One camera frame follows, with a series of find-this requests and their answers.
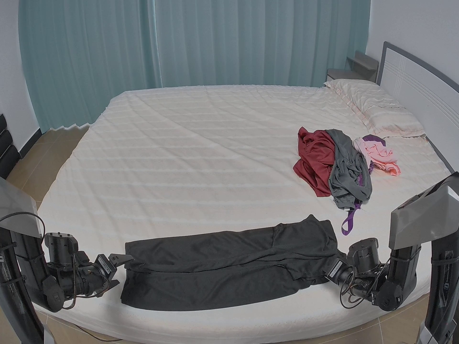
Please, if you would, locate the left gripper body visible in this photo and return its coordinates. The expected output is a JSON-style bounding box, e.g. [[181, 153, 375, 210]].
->
[[77, 254, 117, 297]]

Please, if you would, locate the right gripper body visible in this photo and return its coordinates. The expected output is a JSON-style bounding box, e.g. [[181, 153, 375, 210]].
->
[[324, 258, 354, 286]]

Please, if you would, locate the black T-shirt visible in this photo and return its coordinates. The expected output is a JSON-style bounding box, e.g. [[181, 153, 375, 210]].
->
[[120, 217, 348, 311]]

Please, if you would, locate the bed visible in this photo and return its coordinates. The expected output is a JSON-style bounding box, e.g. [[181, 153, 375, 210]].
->
[[34, 42, 459, 342]]

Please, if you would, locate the purple garment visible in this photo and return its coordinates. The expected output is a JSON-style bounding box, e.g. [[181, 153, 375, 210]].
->
[[341, 135, 387, 237]]

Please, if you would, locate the grey garment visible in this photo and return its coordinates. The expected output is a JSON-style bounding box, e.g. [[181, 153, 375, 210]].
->
[[326, 129, 373, 210]]

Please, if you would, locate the dark red garment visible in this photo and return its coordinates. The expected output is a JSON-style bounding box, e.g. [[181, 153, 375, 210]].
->
[[293, 127, 336, 198]]

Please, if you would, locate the pink garment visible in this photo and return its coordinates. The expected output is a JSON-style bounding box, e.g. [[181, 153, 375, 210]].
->
[[353, 136, 401, 177]]

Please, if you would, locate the cream pillow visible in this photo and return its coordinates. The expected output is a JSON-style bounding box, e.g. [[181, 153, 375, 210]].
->
[[323, 78, 426, 138]]

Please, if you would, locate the grey bedside table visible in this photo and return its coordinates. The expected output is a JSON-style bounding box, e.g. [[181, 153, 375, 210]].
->
[[326, 51, 379, 84]]

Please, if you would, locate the blue-green curtain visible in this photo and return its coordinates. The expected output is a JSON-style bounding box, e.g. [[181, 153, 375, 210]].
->
[[153, 0, 372, 88], [19, 0, 162, 134]]

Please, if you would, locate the black cable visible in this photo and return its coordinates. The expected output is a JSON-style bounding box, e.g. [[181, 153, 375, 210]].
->
[[339, 274, 363, 309], [0, 211, 47, 240]]

